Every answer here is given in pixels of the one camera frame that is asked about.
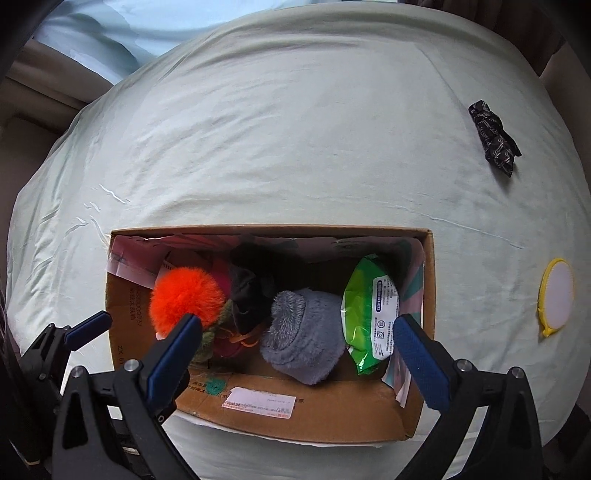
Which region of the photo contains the yellow rimmed round pad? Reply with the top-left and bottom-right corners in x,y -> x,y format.
536,257 -> 576,339

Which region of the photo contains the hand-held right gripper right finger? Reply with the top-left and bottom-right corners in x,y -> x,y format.
394,314 -> 544,480

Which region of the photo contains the light blue hanging cloth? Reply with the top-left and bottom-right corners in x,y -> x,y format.
34,0 -> 398,86

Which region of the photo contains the brown right curtain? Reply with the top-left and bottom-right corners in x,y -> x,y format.
489,0 -> 591,93

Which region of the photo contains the dark patterned scrunchie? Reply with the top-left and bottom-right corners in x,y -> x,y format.
468,98 -> 522,178

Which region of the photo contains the orange fluffy pompom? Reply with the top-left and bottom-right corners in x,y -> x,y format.
150,267 -> 227,340

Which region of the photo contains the cardboard box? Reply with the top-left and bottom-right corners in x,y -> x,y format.
105,224 -> 437,440

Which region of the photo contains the green wet wipes packet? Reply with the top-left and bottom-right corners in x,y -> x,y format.
341,254 -> 400,377

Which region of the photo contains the green knitted hair tie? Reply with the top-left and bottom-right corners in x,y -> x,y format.
198,300 -> 236,363

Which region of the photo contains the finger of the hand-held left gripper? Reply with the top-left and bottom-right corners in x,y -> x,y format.
64,310 -> 113,350

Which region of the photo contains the beige headboard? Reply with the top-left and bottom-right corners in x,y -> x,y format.
0,108 -> 70,195

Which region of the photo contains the grey fuzzy sock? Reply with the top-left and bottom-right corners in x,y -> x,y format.
259,288 -> 346,386

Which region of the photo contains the black fabric scrunchie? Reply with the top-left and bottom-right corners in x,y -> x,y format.
229,244 -> 296,334

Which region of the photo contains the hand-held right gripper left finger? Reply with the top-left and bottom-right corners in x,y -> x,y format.
52,313 -> 204,480

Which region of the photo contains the magenta pouch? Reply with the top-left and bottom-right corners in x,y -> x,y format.
203,258 -> 259,361

